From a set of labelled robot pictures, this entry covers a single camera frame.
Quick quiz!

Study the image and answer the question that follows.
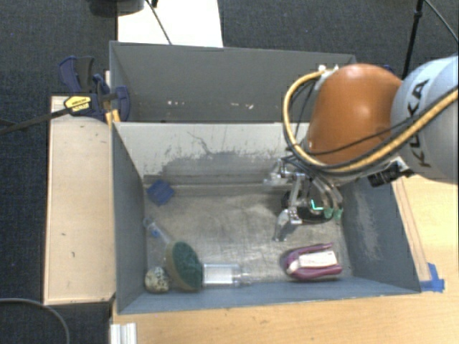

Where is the purple and white stapler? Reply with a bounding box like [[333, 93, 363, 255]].
[[280, 242, 344, 282]]

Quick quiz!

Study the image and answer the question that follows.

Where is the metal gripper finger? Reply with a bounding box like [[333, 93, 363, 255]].
[[281, 208, 303, 242], [273, 209, 293, 243]]

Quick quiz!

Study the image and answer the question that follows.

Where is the speckled beige stone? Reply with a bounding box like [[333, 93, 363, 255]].
[[144, 266, 171, 295]]

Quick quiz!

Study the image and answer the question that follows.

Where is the black cylinder on white bracket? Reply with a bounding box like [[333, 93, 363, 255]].
[[366, 158, 415, 188]]

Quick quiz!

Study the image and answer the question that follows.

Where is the pale wood board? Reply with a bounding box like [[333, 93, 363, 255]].
[[42, 95, 118, 306]]

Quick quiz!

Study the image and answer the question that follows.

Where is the clear plastic bottle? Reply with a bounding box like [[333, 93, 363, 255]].
[[202, 262, 252, 288]]

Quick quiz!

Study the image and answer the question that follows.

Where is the green round scrub sponge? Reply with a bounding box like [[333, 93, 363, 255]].
[[164, 241, 205, 293]]

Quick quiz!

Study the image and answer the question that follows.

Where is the grey metal bin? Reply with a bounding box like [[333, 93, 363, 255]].
[[108, 40, 422, 315]]

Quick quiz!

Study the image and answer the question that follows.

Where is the clear glass thing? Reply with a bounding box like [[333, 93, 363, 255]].
[[142, 216, 174, 251]]

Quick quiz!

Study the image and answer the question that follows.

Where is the blue sponge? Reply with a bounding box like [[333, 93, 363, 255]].
[[146, 178, 176, 207]]

